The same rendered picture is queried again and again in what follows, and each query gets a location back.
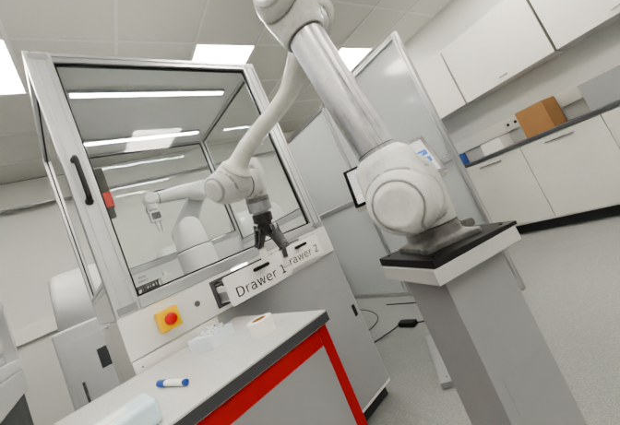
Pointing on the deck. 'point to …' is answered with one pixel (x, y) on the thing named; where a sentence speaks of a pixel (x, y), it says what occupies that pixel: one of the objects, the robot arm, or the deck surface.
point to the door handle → (82, 180)
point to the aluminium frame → (59, 119)
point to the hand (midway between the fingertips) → (275, 263)
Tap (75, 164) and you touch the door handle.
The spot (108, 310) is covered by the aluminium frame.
